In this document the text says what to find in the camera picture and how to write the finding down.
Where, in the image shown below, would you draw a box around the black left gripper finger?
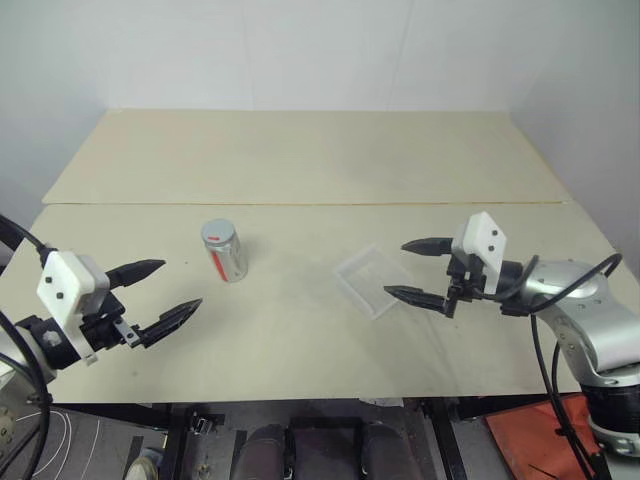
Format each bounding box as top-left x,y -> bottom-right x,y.
135,297 -> 204,350
105,258 -> 168,291

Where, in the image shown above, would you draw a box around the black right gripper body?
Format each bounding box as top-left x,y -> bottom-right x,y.
444,252 -> 489,320

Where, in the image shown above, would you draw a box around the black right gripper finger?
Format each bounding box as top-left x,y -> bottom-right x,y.
400,236 -> 454,259
383,284 -> 447,313

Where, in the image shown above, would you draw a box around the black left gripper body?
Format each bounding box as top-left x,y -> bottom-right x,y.
79,293 -> 142,352

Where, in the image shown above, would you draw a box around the clear plastic tray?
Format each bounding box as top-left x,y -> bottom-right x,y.
331,242 -> 414,320

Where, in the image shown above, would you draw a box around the silver red can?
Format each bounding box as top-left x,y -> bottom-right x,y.
202,230 -> 250,285

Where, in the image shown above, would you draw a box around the silver metal clip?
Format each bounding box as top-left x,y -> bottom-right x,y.
191,411 -> 227,436

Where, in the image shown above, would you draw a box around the black floor mat white lines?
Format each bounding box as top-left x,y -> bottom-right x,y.
0,403 -> 169,480

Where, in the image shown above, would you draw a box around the grey shoe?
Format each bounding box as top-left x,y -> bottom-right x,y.
123,446 -> 165,480

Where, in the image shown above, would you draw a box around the red floor mat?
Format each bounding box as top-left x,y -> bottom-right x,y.
483,392 -> 604,480

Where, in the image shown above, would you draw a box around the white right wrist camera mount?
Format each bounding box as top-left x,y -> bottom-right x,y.
450,210 -> 508,296

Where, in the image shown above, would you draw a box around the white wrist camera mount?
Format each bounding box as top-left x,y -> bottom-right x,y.
450,210 -> 508,296
36,250 -> 111,369

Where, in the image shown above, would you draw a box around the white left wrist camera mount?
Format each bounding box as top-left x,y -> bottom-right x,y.
36,250 -> 111,369

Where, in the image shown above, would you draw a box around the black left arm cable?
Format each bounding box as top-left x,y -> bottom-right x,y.
0,214 -> 54,480

